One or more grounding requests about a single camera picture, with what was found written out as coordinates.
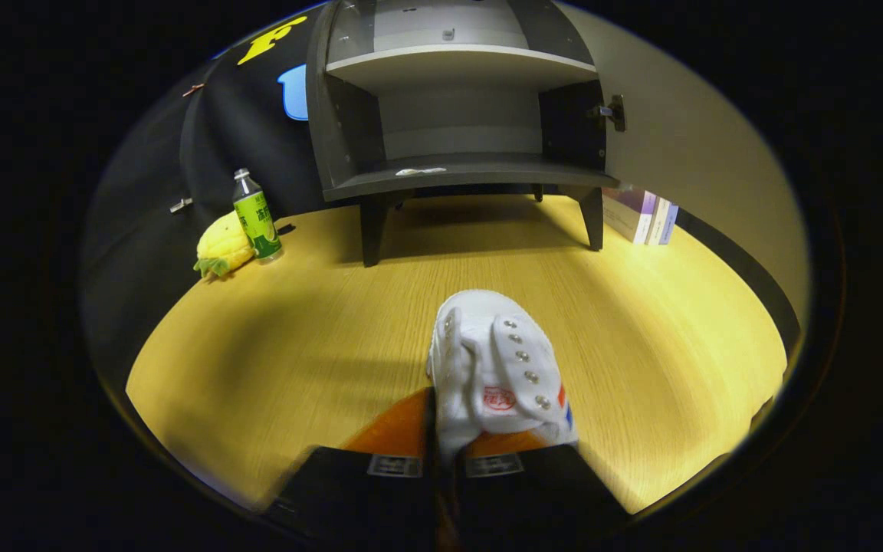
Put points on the black backdrop cloth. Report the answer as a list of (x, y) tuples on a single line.
[(211, 138)]

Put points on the white canvas shoe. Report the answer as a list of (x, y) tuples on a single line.
[(487, 360)]

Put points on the grey shoe cabinet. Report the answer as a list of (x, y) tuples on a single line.
[(457, 123)]

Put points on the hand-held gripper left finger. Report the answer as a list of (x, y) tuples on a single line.
[(357, 498)]

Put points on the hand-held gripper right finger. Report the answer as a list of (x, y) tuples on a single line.
[(533, 498)]

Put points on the yellow corn plush toy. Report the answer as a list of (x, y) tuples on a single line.
[(223, 245)]

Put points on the green drink bottle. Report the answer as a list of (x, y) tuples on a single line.
[(259, 222)]

